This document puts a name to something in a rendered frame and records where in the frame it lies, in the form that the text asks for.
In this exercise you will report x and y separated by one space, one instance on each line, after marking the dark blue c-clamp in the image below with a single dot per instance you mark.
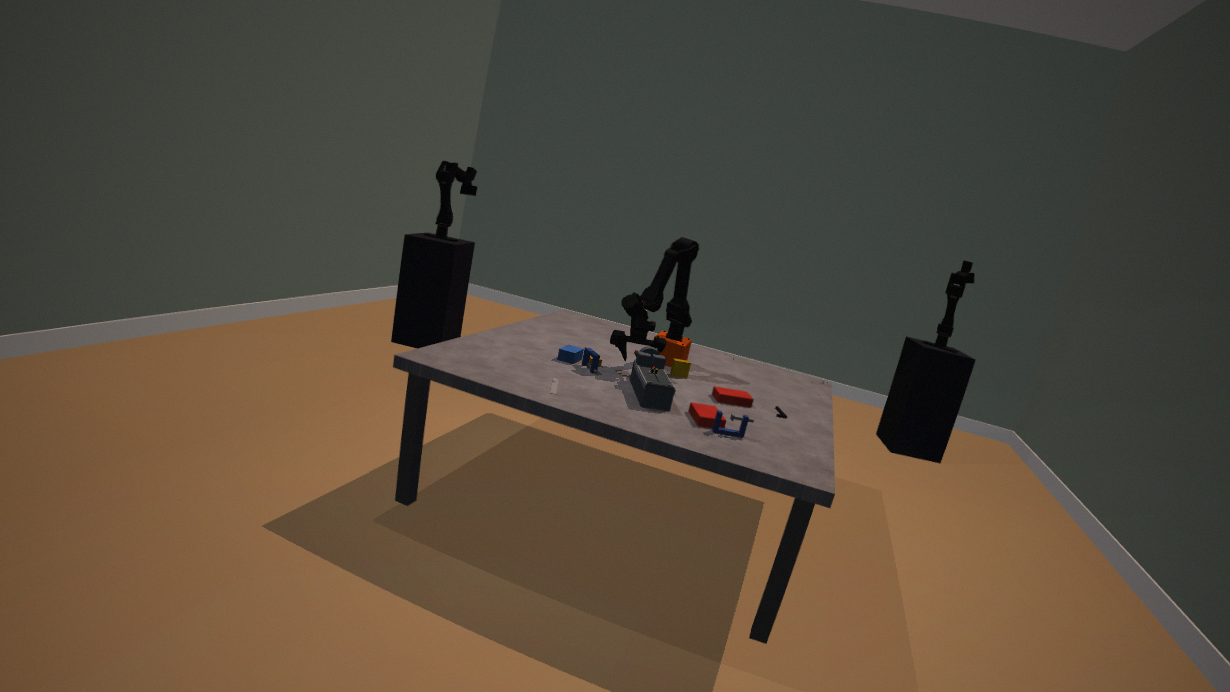
725 431
595 361

